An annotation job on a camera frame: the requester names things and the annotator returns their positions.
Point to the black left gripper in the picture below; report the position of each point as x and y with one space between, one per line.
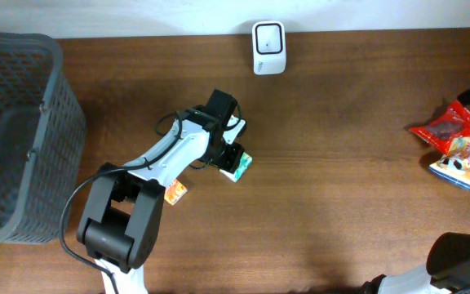
232 159

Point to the green tissue pack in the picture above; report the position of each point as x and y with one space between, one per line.
245 162

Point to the red candy bag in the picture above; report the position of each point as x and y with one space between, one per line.
441 133

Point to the orange tissue pack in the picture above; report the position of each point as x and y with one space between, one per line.
174 192

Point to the cream snack bag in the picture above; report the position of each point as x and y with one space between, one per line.
454 167

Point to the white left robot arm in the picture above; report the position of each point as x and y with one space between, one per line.
121 219

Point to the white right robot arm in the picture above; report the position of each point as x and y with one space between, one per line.
447 269

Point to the white barcode scanner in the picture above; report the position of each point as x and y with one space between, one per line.
269 47

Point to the grey plastic basket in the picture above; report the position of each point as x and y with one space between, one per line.
42 137

